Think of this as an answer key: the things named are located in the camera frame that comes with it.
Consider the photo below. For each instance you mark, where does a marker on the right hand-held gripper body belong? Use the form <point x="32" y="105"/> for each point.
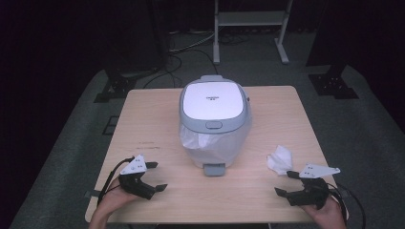
<point x="310" y="191"/>

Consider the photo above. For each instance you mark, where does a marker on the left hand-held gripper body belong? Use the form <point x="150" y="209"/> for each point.
<point x="135" y="186"/>

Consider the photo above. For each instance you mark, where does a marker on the white tissue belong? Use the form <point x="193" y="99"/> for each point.
<point x="281" y="159"/>

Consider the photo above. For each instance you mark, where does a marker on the white and grey pedal trash can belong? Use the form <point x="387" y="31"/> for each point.
<point x="213" y="101"/>

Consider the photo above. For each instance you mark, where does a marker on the person's left hand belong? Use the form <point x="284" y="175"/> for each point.
<point x="116" y="198"/>

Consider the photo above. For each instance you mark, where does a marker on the person's right hand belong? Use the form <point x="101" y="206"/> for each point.
<point x="328" y="216"/>

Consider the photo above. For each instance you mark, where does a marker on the grey tape piece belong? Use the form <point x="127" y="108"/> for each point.
<point x="92" y="194"/>

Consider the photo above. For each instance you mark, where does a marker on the white plastic trash bag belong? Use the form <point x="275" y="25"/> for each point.
<point x="197" y="140"/>

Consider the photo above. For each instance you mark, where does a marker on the floor outlet plate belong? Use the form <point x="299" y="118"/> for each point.
<point x="110" y="125"/>

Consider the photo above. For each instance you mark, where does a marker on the black stand base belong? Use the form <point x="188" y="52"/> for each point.
<point x="332" y="84"/>
<point x="117" y="86"/>

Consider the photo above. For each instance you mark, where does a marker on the white metal stand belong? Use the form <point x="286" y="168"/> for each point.
<point x="251" y="19"/>

